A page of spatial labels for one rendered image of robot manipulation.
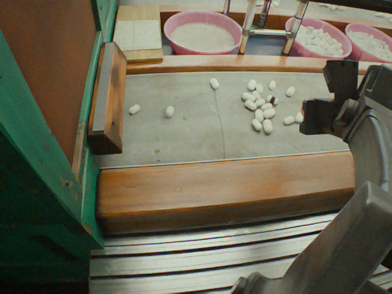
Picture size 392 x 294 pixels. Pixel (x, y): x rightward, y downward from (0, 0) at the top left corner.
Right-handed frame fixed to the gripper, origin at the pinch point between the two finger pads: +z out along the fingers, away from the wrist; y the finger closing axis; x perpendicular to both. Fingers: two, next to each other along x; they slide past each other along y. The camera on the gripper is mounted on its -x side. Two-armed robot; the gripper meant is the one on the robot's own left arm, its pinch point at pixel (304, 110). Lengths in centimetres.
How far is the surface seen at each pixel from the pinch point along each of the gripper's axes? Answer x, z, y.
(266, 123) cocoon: 4.6, 9.3, 4.9
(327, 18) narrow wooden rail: -32, 51, -41
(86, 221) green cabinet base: 15.6, -11.4, 44.6
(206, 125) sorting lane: 5.0, 12.0, 19.3
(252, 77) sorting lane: -6.4, 25.2, 2.8
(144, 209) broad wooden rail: 16.9, -5.7, 34.7
